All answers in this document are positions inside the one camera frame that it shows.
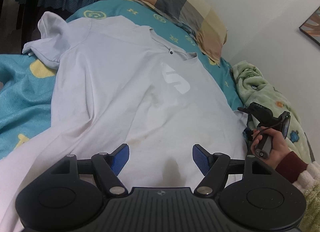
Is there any white t-shirt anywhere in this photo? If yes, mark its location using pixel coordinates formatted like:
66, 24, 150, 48
1, 12, 246, 231

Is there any red sleeve forearm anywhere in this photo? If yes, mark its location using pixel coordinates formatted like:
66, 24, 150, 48
276, 151, 308, 183

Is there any person's right hand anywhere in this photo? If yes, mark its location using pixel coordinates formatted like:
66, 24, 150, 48
251, 129, 291, 169

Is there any green fleece blanket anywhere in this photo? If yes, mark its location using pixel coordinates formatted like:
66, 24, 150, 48
232, 61, 314, 164

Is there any teal patterned bed sheet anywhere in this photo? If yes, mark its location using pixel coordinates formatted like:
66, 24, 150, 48
1, 0, 243, 158

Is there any checkered pillow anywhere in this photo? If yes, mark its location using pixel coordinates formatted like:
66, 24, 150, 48
133, 0, 227, 65

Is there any framed wall picture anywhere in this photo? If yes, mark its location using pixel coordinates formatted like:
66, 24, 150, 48
299, 8, 320, 45

